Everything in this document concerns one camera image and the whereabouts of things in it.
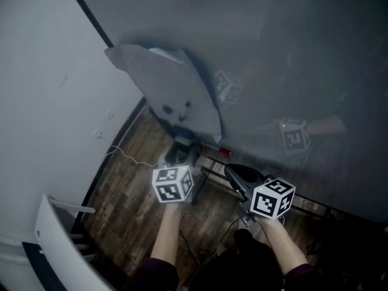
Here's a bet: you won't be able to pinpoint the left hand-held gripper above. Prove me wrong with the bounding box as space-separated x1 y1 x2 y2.
151 141 200 205

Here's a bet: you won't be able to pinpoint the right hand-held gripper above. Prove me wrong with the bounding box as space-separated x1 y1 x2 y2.
223 163 296 224

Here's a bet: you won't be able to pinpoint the blue eraser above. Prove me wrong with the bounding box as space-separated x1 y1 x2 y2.
173 126 195 140

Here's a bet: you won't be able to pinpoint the person's right forearm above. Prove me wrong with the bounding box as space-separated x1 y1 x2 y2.
256 216 310 277

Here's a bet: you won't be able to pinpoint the person's left forearm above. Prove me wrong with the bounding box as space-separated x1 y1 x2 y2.
149 202 195 267

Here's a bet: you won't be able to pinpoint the large grey whiteboard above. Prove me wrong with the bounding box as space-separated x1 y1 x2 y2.
64 0 388 224

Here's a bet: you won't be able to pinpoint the red capped marker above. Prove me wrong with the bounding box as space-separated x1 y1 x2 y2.
198 142 233 158

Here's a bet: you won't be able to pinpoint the person's dark trousers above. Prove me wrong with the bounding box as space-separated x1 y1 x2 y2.
189 228 287 291

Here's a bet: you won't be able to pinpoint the person's dark right sleeve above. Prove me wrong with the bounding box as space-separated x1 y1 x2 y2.
282 263 327 291

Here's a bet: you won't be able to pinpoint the person's dark sleeve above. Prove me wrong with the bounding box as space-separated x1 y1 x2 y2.
282 263 327 291
122 256 180 291

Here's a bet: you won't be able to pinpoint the person's dark left sleeve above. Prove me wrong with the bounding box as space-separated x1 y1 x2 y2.
122 256 180 291

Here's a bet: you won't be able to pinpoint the white curved furniture panel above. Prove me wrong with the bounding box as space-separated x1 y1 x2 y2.
33 193 118 291

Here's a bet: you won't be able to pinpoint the white cable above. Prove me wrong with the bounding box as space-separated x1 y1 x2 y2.
97 133 160 167

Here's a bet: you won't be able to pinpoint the black floor cable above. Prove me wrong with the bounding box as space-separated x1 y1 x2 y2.
178 215 243 268

